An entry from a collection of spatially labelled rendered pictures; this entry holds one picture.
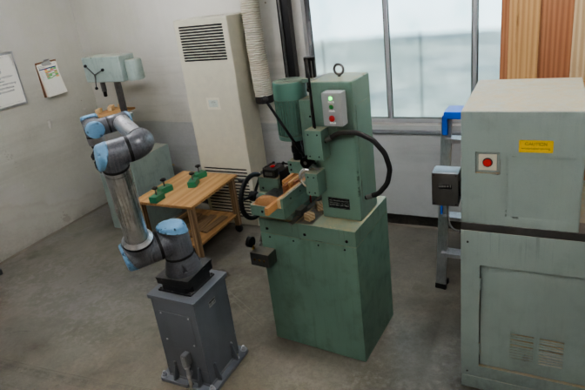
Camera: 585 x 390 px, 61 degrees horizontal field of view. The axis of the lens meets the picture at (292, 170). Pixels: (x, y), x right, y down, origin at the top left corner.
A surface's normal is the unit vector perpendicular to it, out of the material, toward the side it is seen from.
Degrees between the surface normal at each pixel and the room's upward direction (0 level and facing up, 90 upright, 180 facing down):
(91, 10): 90
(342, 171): 90
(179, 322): 90
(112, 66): 90
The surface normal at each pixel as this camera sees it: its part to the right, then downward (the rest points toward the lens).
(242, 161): -0.43, 0.36
